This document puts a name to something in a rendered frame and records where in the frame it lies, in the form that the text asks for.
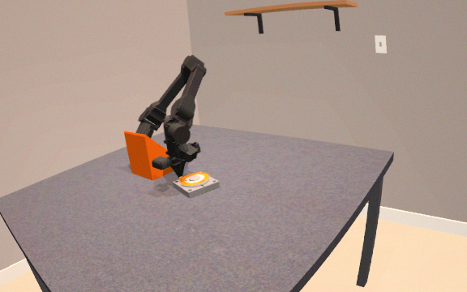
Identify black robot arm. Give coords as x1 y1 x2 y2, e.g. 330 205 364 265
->
136 54 207 162

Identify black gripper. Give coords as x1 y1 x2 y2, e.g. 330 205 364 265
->
152 139 186 177

